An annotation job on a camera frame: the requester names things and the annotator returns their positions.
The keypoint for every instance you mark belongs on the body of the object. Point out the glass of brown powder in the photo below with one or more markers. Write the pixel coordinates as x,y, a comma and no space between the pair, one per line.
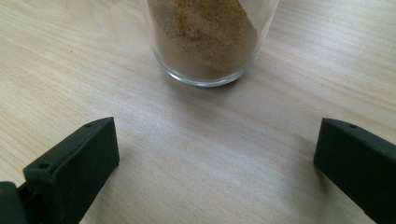
205,40

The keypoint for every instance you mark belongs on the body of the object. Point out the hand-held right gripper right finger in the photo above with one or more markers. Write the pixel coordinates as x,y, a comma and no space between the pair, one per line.
358,165

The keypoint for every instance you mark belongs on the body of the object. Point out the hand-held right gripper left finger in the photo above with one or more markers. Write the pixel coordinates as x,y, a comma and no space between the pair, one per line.
77,165

